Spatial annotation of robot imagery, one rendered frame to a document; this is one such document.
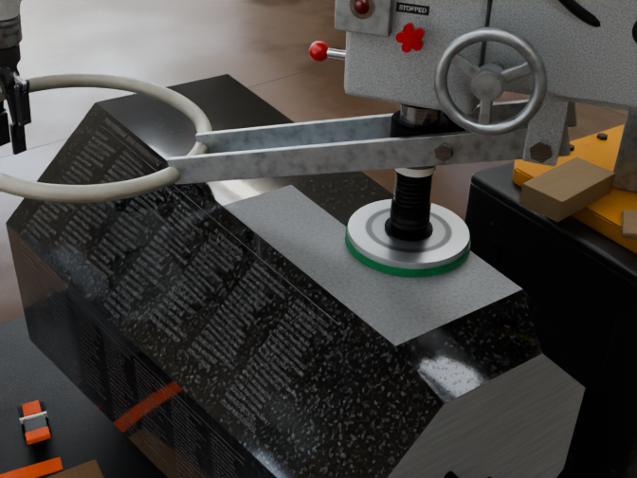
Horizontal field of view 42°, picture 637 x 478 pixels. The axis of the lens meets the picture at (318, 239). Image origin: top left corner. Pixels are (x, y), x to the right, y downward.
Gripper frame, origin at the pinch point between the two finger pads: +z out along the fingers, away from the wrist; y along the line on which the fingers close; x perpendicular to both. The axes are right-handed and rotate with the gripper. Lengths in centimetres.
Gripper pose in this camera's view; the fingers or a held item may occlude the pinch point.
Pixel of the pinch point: (9, 134)
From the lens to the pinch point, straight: 186.1
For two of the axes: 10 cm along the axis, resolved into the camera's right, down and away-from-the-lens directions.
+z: -1.0, 8.2, 5.6
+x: 5.7, -4.2, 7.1
